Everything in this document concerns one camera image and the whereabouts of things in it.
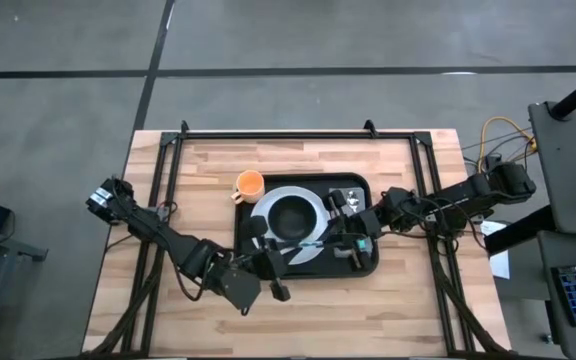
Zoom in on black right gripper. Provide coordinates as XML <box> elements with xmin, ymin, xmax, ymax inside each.
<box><xmin>317</xmin><ymin>189</ymin><xmax>384</xmax><ymax>271</ymax></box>

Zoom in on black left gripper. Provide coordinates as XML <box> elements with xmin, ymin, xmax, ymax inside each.
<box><xmin>245</xmin><ymin>215</ymin><xmax>295</xmax><ymax>304</ymax></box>

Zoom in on grey round plate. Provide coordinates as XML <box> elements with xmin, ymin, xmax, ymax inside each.
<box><xmin>250</xmin><ymin>185</ymin><xmax>332</xmax><ymax>266</ymax></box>

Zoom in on black round bowl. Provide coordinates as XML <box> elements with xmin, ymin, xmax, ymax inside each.
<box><xmin>267</xmin><ymin>194</ymin><xmax>319</xmax><ymax>240</ymax></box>

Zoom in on spoon with teal handle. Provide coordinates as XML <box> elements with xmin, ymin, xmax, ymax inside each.
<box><xmin>346</xmin><ymin>189</ymin><xmax>369</xmax><ymax>251</ymax></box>

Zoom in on grey napkin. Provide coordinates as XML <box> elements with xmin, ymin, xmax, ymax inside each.
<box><xmin>329</xmin><ymin>186</ymin><xmax>374</xmax><ymax>259</ymax></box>

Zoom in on black plastic serving tray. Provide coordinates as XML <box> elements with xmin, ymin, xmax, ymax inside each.
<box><xmin>234</xmin><ymin>172</ymin><xmax>380</xmax><ymax>280</ymax></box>

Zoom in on white paper sheet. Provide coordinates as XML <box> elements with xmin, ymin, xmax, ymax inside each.
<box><xmin>480</xmin><ymin>219</ymin><xmax>512</xmax><ymax>280</ymax></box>

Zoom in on black desk beam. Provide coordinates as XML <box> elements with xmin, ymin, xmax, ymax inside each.
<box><xmin>485</xmin><ymin>204</ymin><xmax>557</xmax><ymax>256</ymax></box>

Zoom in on dark grey keyboard desk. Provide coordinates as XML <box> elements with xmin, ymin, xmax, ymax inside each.
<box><xmin>536</xmin><ymin>229</ymin><xmax>576</xmax><ymax>360</ymax></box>

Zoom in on grey metal stand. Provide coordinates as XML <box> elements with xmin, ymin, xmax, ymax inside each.
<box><xmin>0</xmin><ymin>222</ymin><xmax>49</xmax><ymax>360</ymax></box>

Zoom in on orange cup with handle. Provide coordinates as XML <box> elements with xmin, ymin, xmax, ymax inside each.
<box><xmin>230</xmin><ymin>169</ymin><xmax>266</xmax><ymax>205</ymax></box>

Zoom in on black aluminium table frame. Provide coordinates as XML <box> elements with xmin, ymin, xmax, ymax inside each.
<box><xmin>80</xmin><ymin>118</ymin><xmax>512</xmax><ymax>360</ymax></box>

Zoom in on yellow cable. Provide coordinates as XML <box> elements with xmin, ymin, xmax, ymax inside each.
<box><xmin>476</xmin><ymin>115</ymin><xmax>538</xmax><ymax>180</ymax></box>

